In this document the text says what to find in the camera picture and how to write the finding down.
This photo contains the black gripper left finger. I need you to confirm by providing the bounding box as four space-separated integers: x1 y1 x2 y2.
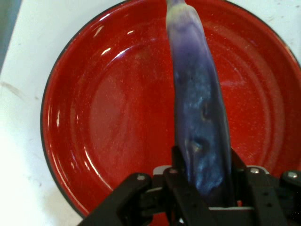
77 145 217 226

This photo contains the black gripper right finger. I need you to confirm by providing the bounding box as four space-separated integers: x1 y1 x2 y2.
231 147 301 226

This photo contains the purple toy eggplant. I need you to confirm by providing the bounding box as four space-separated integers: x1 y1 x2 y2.
165 0 236 206

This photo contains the red plate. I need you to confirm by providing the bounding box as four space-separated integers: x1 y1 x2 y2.
40 0 301 219

